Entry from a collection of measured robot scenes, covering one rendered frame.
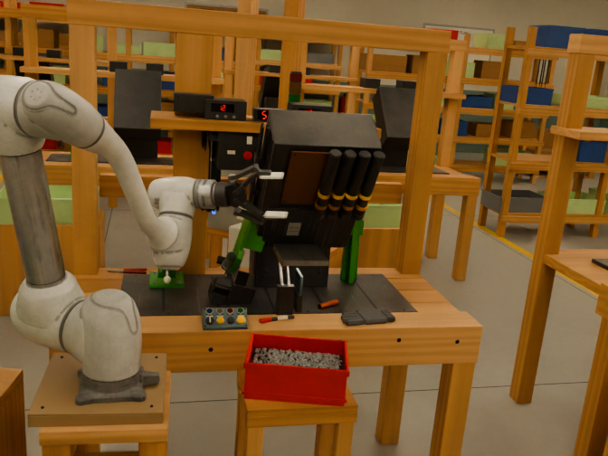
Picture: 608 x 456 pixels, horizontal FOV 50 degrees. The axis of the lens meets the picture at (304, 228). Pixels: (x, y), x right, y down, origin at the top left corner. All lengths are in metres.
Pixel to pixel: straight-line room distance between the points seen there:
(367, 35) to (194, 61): 0.69
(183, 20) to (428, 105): 1.05
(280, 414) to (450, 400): 0.81
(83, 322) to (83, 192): 0.98
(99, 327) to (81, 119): 0.54
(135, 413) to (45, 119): 0.78
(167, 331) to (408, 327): 0.84
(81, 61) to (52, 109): 1.10
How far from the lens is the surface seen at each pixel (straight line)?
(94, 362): 1.83
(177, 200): 1.99
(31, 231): 1.80
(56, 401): 1.90
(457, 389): 2.59
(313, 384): 2.01
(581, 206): 7.93
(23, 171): 1.74
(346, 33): 2.72
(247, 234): 2.36
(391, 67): 9.88
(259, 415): 2.00
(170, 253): 1.95
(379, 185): 2.93
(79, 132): 1.60
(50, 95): 1.55
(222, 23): 2.63
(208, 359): 2.27
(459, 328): 2.47
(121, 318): 1.79
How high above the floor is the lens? 1.83
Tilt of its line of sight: 15 degrees down
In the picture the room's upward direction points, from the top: 4 degrees clockwise
